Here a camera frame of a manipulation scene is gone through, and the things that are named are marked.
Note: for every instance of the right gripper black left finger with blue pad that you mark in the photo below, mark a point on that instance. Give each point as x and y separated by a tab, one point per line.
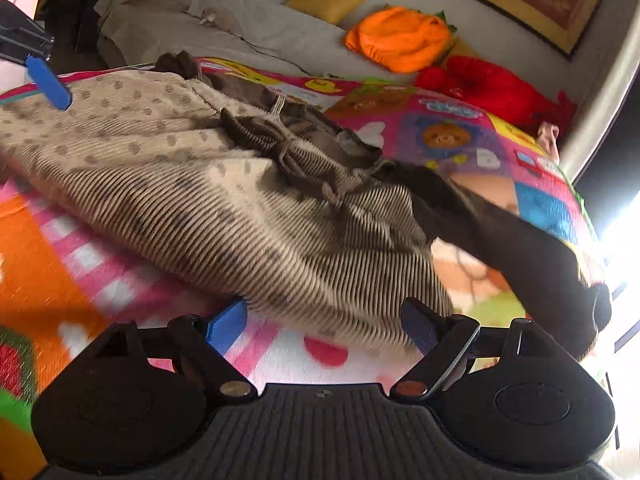
181	361

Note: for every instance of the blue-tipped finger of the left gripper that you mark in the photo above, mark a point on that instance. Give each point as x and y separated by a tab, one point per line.
48	83

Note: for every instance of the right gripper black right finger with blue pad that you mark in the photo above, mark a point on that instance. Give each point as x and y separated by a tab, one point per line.
448	345

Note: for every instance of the beige dotted brown knit garment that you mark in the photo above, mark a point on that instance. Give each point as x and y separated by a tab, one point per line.
240	191

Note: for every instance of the grey sofa bed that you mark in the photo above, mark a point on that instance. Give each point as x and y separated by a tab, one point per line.
257	33

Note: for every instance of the small beige plush toy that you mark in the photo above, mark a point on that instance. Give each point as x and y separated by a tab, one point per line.
219	18

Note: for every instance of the pink plush toy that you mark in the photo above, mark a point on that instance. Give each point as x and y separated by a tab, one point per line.
546	139

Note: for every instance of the red plush cushion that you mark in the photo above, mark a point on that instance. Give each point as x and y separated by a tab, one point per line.
497	91

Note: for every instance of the yellow square pillow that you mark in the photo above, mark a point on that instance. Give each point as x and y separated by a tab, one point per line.
330	11

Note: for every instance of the orange pumpkin plush cushion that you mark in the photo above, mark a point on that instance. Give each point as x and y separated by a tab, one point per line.
402	40

